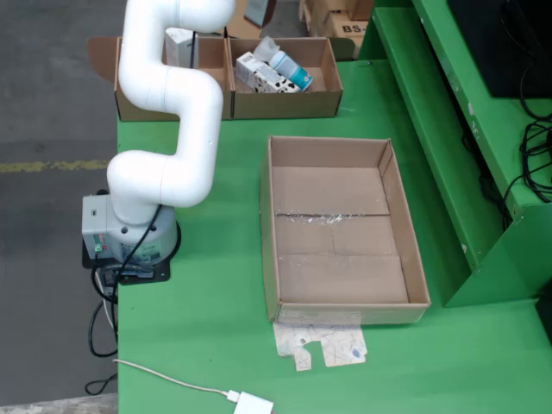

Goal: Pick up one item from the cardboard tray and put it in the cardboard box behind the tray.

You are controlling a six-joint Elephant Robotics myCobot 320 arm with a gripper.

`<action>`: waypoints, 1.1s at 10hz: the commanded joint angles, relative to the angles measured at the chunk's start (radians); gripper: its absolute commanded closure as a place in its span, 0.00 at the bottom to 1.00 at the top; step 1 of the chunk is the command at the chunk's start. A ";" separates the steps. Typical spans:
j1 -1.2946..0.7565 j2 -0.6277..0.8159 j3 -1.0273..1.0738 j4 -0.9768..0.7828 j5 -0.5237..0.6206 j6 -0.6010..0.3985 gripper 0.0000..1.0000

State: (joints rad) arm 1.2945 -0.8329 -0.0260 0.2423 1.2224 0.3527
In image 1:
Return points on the grey robot base box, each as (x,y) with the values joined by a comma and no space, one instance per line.
(95,220)

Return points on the flattened printed carton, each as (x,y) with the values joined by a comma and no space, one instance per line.
(340,345)

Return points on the red-brown carton with silver face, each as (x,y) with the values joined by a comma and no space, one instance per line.
(258,10)

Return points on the two-compartment cardboard box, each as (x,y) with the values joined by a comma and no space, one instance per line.
(284,105)

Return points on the plain cardboard box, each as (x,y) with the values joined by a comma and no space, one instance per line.
(319,8)

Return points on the white power adapter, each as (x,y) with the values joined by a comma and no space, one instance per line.
(254,403)

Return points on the cardboard box printed BS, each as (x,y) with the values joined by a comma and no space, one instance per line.
(345,30)

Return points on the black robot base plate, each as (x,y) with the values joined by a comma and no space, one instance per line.
(151,276)

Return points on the shallow cardboard tray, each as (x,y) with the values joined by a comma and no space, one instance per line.
(340,276)

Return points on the white carton with cow print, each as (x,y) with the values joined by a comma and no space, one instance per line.
(263,77)

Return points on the black monitor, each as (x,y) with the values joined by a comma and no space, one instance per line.
(496,43)

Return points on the green metal shelf unit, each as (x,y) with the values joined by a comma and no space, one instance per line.
(431,129)

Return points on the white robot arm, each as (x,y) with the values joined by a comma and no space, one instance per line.
(194,112)

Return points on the tall white carton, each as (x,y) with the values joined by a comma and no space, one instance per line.
(177,47)

